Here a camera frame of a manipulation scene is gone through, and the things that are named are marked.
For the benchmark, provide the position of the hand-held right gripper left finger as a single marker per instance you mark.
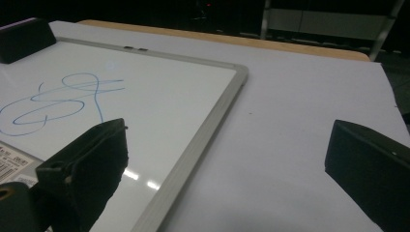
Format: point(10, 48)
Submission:
point(87, 161)

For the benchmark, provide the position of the grey framed whiteboard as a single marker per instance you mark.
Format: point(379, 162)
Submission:
point(154, 106)

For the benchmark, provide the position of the grey metal stand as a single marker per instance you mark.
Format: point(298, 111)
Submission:
point(322, 21)

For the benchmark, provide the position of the black whiteboard eraser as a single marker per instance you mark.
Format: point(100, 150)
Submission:
point(25, 40)

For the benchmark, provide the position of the white table cover sheet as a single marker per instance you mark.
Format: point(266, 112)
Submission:
point(290, 129)

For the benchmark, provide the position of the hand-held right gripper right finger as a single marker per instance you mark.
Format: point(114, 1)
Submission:
point(370, 167)

